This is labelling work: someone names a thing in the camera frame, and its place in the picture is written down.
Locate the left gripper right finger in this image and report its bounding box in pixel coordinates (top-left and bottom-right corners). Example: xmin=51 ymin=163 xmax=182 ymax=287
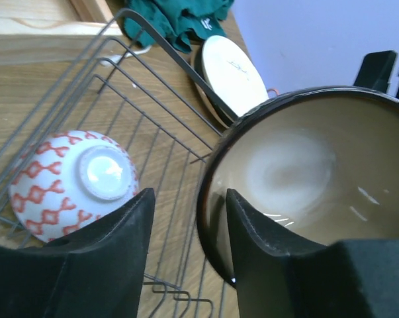
xmin=226 ymin=189 xmax=399 ymax=317

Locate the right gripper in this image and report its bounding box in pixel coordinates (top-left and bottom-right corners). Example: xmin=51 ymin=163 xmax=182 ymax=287
xmin=353 ymin=50 xmax=399 ymax=99

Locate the cream round plate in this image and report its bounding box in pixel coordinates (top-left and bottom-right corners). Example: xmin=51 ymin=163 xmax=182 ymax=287
xmin=200 ymin=35 xmax=269 ymax=117

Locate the dark brown bowl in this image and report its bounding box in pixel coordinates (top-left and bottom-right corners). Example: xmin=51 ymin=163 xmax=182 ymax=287
xmin=197 ymin=86 xmax=399 ymax=285

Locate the pink ceramic mug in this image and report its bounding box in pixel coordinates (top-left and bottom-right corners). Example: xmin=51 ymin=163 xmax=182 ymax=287
xmin=267 ymin=87 xmax=279 ymax=99

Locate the red white patterned bowl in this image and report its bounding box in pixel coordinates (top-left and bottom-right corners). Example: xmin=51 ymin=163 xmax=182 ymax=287
xmin=8 ymin=130 xmax=140 ymax=242

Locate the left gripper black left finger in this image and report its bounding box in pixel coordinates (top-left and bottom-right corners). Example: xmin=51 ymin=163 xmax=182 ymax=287
xmin=0 ymin=188 xmax=155 ymax=317

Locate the black wire dish rack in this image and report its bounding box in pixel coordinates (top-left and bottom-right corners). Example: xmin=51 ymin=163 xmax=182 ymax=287
xmin=0 ymin=9 xmax=239 ymax=317

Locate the dark red rimmed plate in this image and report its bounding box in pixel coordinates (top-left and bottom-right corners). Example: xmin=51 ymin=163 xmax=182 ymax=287
xmin=191 ymin=53 xmax=233 ymax=129

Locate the wooden clothes rack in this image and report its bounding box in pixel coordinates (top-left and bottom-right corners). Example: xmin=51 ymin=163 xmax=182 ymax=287
xmin=0 ymin=0 xmax=123 ymax=66

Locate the green crumpled garment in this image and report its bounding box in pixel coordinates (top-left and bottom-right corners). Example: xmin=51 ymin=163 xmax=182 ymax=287
xmin=124 ymin=0 xmax=234 ymax=54

